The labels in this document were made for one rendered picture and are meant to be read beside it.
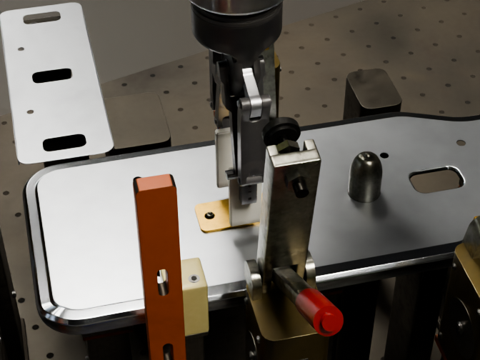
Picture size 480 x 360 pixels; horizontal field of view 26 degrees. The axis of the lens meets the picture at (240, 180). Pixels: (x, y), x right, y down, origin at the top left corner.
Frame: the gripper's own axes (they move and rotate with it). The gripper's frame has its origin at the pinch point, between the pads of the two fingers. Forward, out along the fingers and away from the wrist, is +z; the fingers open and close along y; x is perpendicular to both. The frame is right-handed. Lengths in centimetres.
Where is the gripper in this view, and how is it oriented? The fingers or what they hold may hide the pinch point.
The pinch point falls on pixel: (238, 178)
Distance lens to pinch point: 97.7
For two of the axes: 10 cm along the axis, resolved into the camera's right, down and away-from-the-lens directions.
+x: -9.7, 1.6, -1.7
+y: -2.4, -6.5, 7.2
